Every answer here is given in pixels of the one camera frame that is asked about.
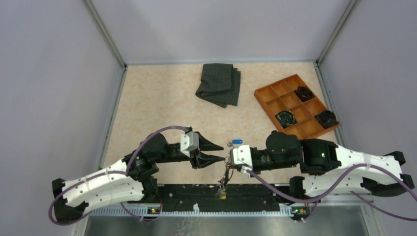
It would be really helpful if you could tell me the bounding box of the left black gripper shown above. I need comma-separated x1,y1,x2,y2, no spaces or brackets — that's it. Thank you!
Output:
154,131,225,170

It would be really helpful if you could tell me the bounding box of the small blue tag with ring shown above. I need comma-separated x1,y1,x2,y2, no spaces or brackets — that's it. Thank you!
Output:
227,139,243,148

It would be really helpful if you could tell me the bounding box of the metal key holder plate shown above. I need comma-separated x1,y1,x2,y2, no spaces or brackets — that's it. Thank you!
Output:
218,164,231,193

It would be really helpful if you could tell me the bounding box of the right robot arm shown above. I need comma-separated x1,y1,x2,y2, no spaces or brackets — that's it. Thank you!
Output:
250,131,415,203

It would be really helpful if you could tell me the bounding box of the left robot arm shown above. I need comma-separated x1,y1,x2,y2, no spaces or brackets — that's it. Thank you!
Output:
48,128,224,225

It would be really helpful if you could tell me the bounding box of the blue yellow rolled tie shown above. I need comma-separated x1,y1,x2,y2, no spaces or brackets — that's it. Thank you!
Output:
275,110,297,128

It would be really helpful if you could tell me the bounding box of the orange compartment tray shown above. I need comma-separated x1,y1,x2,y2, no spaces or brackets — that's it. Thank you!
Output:
254,74,340,139

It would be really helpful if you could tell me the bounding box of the dark grey folded cloth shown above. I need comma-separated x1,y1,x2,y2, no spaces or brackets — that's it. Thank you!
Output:
195,63,241,108

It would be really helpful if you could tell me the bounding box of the black rolled belt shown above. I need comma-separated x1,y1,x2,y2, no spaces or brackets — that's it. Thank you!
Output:
294,86,315,102

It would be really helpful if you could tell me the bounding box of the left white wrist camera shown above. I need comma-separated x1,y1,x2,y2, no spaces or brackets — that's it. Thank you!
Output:
180,131,199,157

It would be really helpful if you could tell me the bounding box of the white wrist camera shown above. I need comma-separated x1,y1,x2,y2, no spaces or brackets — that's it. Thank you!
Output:
180,131,199,157
230,145,253,172

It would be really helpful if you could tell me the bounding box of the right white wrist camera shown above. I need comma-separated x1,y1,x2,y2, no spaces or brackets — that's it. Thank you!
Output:
230,145,253,172

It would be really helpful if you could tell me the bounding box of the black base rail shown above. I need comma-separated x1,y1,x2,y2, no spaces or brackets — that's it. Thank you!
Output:
139,184,307,214

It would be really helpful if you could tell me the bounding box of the black rolled strap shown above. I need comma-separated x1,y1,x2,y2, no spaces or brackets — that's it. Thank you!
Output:
314,110,339,129

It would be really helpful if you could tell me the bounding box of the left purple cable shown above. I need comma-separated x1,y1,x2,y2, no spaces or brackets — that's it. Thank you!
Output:
49,126,193,226

